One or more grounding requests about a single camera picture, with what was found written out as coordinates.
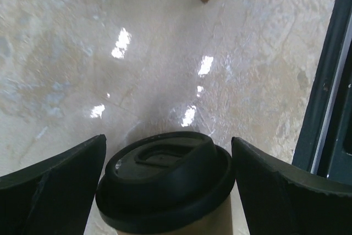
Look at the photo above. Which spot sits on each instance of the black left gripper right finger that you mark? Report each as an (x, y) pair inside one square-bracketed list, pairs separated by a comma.
[(279, 198)]

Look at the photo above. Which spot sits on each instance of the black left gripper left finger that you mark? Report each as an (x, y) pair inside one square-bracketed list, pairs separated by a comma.
[(53, 196)]

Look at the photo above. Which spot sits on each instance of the black plastic cup lid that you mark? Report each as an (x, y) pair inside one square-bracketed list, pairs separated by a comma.
[(166, 174)]

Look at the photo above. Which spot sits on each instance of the brown paper cup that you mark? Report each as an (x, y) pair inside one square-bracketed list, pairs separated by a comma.
[(217, 221)]

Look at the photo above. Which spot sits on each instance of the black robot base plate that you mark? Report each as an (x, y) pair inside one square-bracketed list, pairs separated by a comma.
[(324, 143)]

